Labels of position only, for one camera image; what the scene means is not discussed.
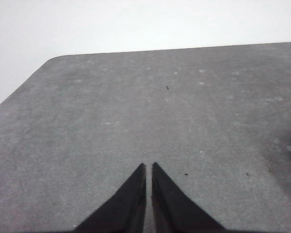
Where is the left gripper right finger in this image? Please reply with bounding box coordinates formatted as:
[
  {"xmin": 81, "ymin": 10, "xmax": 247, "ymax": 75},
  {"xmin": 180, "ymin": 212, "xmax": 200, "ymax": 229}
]
[{"xmin": 151, "ymin": 162, "xmax": 231, "ymax": 233}]

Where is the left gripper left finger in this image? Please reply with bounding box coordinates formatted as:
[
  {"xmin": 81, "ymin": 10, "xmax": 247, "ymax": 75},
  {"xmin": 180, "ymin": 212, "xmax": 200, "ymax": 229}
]
[{"xmin": 73, "ymin": 163, "xmax": 146, "ymax": 233}]

